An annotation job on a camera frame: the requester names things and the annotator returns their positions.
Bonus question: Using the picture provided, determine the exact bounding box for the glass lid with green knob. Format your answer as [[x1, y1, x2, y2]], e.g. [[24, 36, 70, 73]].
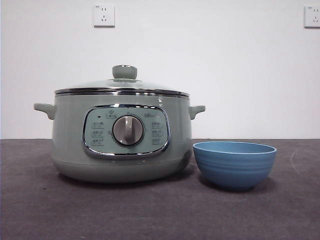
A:
[[54, 64, 190, 97]]

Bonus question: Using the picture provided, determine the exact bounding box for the pale green electric steamer pot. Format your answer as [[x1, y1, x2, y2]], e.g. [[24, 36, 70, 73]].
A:
[[33, 91, 207, 185]]

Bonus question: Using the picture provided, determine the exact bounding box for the blue ribbed bowl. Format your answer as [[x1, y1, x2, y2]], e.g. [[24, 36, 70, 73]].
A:
[[192, 140, 278, 192]]

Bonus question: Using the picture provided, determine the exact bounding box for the white wall socket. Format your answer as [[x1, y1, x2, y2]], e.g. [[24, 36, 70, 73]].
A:
[[303, 5, 320, 29], [93, 4, 116, 28]]

